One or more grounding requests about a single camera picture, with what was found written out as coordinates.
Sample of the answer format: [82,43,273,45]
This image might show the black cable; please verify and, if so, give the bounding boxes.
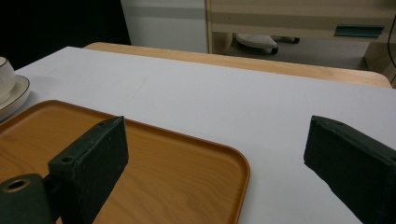
[387,13,396,69]

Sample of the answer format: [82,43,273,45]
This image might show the green drawer handle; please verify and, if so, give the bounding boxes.
[333,23,386,39]

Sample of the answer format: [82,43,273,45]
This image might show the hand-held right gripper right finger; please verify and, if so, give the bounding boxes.
[304,115,396,224]

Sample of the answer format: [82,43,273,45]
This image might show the wooden tray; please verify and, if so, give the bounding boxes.
[0,99,251,224]

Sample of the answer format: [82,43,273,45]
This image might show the white saucer with dark rim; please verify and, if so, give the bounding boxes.
[0,75,32,121]

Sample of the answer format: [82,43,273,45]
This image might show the wheeled chair base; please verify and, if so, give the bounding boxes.
[233,33,301,56]

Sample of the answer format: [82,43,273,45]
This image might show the white ribbed cup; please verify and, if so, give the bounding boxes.
[0,56,17,105]

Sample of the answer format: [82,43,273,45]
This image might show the beige wooden cabinet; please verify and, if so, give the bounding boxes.
[205,0,396,82]

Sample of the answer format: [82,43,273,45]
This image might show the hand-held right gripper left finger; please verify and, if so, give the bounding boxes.
[48,116,130,224]

